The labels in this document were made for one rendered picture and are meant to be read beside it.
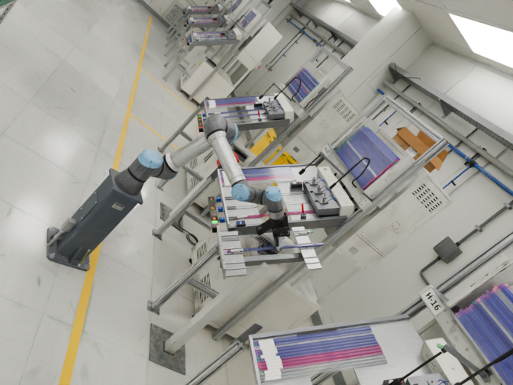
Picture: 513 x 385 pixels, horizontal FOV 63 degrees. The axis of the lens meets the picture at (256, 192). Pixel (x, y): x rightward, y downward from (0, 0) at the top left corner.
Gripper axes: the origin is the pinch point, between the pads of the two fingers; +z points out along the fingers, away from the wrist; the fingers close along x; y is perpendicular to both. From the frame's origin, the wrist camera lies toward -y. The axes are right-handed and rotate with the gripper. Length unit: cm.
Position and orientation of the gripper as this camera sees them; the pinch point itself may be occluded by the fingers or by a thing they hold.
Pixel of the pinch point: (276, 247)
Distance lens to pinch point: 216.2
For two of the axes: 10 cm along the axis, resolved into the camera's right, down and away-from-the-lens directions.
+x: -1.7, -5.2, 8.3
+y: 9.8, -2.0, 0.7
